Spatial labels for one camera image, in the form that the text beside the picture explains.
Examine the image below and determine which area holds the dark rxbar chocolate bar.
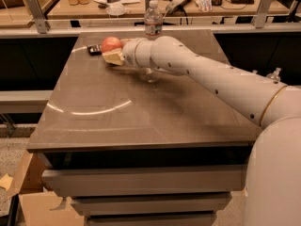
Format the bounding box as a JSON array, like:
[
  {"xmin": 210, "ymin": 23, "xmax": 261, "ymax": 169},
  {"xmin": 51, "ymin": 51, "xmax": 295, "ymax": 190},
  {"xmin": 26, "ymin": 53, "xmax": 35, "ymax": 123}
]
[{"xmin": 87, "ymin": 44, "xmax": 102, "ymax": 56}]

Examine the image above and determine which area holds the clear plastic water bottle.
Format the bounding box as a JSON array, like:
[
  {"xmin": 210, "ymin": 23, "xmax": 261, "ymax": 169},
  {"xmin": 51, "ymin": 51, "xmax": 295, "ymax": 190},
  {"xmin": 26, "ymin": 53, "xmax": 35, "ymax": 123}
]
[{"xmin": 144, "ymin": 0, "xmax": 163, "ymax": 36}]

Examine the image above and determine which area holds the grey drawer cabinet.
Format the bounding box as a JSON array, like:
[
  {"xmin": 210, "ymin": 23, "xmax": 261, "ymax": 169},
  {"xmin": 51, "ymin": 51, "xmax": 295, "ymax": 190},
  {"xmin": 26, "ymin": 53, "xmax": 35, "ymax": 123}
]
[{"xmin": 28, "ymin": 33, "xmax": 259, "ymax": 226}]

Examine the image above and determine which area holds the left metal bracket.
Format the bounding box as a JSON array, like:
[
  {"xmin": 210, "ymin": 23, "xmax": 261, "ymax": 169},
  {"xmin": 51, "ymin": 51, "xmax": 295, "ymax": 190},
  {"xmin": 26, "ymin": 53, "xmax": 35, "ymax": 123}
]
[{"xmin": 26, "ymin": 0, "xmax": 50, "ymax": 34}]

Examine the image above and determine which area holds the right metal bracket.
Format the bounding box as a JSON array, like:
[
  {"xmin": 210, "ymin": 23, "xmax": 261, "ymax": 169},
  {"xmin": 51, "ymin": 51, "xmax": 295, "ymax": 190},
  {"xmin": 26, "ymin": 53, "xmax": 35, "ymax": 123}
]
[{"xmin": 252, "ymin": 0, "xmax": 273, "ymax": 28}]

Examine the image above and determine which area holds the wooden background desk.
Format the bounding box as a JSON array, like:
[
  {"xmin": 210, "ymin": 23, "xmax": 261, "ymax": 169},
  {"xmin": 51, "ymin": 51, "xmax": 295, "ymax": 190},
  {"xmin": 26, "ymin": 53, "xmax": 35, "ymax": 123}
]
[{"xmin": 46, "ymin": 0, "xmax": 290, "ymax": 21}]

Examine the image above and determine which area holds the small patterned box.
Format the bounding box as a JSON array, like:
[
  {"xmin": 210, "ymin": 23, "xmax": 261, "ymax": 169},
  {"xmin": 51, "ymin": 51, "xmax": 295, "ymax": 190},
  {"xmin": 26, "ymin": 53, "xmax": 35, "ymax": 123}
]
[{"xmin": 196, "ymin": 0, "xmax": 212, "ymax": 12}]

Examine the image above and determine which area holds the water bottle on shelf right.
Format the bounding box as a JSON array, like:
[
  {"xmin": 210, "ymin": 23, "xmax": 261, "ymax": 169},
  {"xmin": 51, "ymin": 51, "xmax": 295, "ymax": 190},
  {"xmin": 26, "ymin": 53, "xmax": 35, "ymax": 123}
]
[{"xmin": 266, "ymin": 68, "xmax": 281, "ymax": 81}]

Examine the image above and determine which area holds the red apple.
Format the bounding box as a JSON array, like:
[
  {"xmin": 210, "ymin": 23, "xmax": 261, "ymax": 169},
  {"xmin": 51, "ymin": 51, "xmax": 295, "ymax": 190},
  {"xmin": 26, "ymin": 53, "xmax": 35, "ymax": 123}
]
[{"xmin": 101, "ymin": 37, "xmax": 123, "ymax": 53}]

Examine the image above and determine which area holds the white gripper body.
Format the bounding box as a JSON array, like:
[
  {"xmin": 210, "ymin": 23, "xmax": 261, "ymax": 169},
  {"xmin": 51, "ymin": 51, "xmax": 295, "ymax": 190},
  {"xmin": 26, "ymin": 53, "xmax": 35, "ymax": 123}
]
[{"xmin": 122, "ymin": 38, "xmax": 152, "ymax": 68}]

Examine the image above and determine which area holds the grey power strip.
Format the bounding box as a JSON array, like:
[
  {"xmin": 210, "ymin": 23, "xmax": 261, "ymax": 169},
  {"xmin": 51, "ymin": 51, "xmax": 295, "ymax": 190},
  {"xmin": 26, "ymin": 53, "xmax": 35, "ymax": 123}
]
[{"xmin": 166, "ymin": 0, "xmax": 190, "ymax": 14}]

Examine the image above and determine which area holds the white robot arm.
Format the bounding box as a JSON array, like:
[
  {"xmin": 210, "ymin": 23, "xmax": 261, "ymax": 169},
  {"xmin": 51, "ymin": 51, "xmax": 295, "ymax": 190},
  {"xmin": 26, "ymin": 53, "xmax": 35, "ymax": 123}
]
[{"xmin": 101, "ymin": 36, "xmax": 301, "ymax": 226}]

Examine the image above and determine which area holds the cardboard box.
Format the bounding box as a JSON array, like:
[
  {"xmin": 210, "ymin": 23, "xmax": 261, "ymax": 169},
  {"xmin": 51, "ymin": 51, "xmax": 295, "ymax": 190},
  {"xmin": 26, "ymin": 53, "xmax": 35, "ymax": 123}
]
[{"xmin": 7, "ymin": 151, "xmax": 84, "ymax": 226}]

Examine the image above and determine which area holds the metal bracket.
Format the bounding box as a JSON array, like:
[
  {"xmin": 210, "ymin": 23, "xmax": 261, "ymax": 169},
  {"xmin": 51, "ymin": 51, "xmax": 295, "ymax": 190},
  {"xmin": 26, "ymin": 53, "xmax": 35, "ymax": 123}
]
[
  {"xmin": 26, "ymin": 0, "xmax": 50, "ymax": 34},
  {"xmin": 252, "ymin": 0, "xmax": 273, "ymax": 28}
]

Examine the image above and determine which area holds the white bowl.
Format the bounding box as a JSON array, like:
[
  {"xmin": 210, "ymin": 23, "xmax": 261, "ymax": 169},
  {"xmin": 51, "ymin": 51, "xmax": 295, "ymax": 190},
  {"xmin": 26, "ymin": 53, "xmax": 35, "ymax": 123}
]
[{"xmin": 105, "ymin": 4, "xmax": 126, "ymax": 16}]

